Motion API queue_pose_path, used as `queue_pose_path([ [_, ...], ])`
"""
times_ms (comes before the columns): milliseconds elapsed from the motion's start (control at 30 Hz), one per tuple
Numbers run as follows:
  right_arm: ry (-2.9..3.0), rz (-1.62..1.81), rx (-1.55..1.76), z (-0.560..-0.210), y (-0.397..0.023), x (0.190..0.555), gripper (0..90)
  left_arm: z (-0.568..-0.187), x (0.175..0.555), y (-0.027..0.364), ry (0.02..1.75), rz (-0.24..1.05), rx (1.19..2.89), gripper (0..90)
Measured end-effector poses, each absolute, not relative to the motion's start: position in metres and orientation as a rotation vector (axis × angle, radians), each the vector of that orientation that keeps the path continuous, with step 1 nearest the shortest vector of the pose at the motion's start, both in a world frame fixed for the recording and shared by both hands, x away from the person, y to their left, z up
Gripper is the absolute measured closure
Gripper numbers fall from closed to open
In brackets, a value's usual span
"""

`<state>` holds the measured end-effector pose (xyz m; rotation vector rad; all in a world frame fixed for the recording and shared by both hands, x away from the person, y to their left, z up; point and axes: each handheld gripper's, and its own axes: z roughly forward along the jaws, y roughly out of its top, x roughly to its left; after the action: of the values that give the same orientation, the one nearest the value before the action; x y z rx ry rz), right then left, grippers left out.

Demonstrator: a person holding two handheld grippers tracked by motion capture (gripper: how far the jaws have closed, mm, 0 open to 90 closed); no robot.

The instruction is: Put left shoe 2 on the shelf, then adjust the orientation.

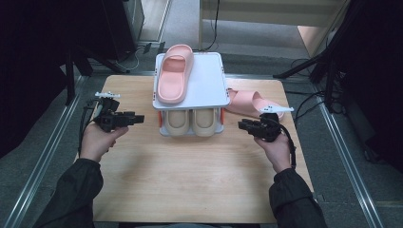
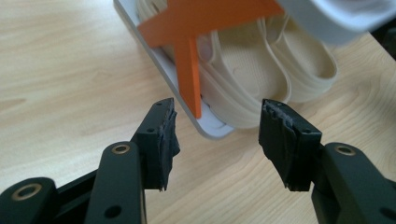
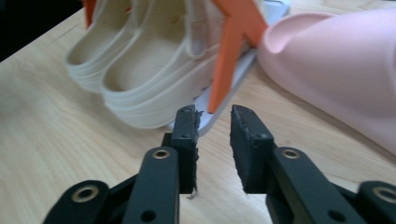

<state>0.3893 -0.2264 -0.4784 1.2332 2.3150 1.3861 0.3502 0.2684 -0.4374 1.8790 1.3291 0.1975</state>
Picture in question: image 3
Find pink slide slipper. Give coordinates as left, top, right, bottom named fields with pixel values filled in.
left=257, top=7, right=396, bottom=157

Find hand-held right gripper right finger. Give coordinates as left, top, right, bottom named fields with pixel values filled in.
left=229, top=105, right=278, bottom=194

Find white shoe rack orange joints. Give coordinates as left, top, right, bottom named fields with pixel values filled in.
left=82, top=0, right=292, bottom=138

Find cream clog shoe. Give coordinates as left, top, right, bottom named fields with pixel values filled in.
left=100, top=0, right=225, bottom=130
left=64, top=0, right=148, bottom=94

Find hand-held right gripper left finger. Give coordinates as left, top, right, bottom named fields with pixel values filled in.
left=162, top=105, right=201, bottom=200

